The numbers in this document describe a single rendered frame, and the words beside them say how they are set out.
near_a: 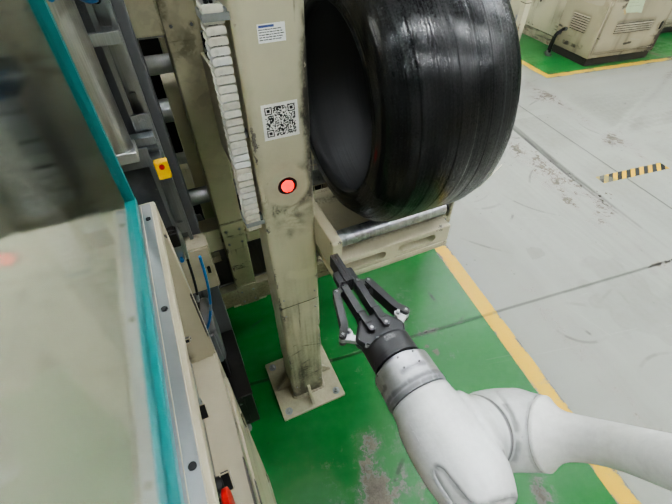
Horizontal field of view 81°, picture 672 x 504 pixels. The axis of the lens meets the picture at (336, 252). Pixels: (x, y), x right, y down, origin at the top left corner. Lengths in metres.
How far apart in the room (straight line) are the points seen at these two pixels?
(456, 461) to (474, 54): 0.63
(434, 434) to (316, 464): 1.16
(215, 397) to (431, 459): 0.42
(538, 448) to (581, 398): 1.40
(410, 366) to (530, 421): 0.18
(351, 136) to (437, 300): 1.10
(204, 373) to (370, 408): 1.03
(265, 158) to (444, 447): 0.63
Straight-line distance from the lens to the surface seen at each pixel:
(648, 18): 5.75
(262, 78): 0.80
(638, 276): 2.67
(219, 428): 0.77
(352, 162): 1.23
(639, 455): 0.57
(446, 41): 0.76
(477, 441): 0.54
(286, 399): 1.74
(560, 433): 0.64
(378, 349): 0.59
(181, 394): 0.38
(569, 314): 2.28
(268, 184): 0.90
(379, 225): 1.03
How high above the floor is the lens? 1.59
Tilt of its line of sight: 45 degrees down
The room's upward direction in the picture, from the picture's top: straight up
